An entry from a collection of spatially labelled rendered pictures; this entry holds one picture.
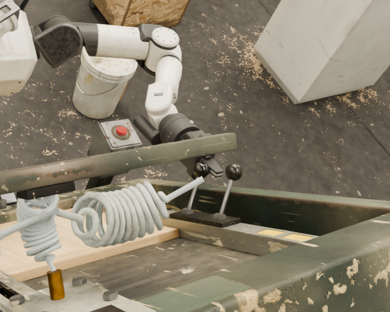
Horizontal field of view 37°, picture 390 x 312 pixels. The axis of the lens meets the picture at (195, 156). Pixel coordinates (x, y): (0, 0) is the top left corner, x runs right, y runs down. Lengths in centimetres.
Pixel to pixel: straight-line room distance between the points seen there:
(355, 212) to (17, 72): 89
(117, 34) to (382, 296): 111
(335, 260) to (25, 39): 109
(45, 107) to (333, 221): 227
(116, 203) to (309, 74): 336
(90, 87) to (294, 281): 259
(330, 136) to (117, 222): 348
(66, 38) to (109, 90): 155
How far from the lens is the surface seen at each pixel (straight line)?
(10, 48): 155
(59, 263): 119
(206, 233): 123
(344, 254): 73
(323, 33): 386
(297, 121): 400
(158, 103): 146
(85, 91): 320
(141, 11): 373
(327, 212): 129
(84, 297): 66
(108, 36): 164
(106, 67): 309
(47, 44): 160
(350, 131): 424
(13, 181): 56
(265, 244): 109
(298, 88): 404
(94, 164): 59
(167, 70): 159
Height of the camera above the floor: 236
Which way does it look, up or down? 44 degrees down
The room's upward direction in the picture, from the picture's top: 31 degrees clockwise
